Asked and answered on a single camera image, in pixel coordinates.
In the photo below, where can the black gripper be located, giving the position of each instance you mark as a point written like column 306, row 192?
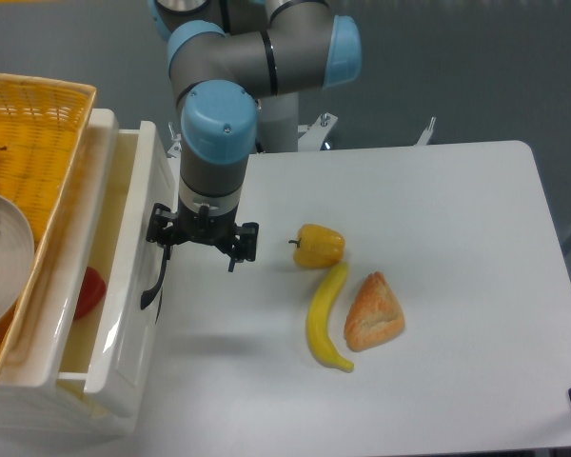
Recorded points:
column 207, row 221

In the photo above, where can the white top drawer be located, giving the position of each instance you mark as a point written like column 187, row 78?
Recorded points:
column 106, row 359

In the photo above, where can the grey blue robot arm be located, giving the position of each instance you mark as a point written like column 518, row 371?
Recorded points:
column 223, row 58

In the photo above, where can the white drawer cabinet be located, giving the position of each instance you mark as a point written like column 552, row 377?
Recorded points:
column 29, row 394

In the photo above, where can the yellow bell pepper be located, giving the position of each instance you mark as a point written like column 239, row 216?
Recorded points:
column 317, row 246

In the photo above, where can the red bell pepper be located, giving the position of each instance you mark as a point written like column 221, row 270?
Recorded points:
column 92, row 292

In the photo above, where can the yellow banana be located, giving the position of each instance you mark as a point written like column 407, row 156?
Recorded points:
column 316, row 322

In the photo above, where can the orange bread pastry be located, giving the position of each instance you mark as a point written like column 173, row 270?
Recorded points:
column 375, row 316

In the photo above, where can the grey ribbed plate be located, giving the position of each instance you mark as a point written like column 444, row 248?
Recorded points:
column 16, row 254

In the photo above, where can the yellow wicker basket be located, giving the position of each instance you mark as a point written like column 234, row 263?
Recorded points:
column 42, row 125

